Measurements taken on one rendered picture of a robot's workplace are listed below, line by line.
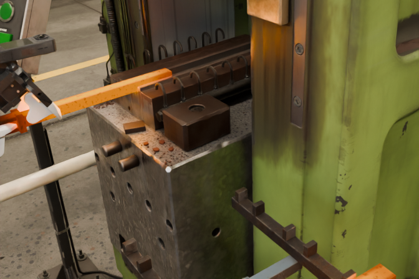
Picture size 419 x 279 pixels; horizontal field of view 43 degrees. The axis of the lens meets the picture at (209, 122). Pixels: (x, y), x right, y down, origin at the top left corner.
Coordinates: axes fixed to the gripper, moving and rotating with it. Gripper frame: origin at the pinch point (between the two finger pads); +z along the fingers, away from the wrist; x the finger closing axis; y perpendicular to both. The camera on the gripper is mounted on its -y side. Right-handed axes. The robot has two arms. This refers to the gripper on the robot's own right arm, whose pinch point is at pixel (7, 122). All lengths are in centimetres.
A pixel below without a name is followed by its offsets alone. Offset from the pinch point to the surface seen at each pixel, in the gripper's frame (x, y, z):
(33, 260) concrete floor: -78, 100, 13
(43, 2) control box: -43, -10, 25
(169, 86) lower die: 5.1, 1.0, 33.7
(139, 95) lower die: 2.1, 2.3, 27.7
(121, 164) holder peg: 9.6, 12.4, 18.0
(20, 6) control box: -42.2, -10.2, 18.9
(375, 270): 66, 6, 28
